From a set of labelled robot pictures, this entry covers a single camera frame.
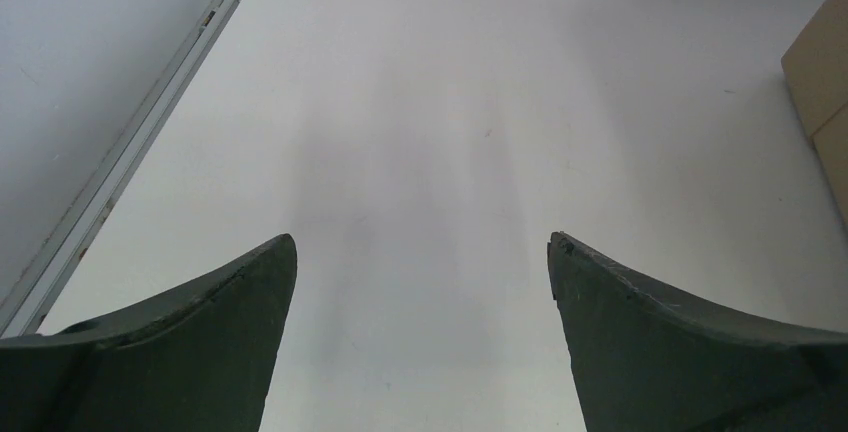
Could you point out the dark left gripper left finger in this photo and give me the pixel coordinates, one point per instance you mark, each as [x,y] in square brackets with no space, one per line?
[197,357]

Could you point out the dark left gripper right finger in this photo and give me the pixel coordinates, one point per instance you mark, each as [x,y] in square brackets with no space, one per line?
[647,356]

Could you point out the tan plastic tool box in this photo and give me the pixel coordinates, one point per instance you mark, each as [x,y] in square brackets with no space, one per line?
[815,70]

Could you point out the aluminium frame rail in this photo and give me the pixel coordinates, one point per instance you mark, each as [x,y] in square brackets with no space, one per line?
[42,282]

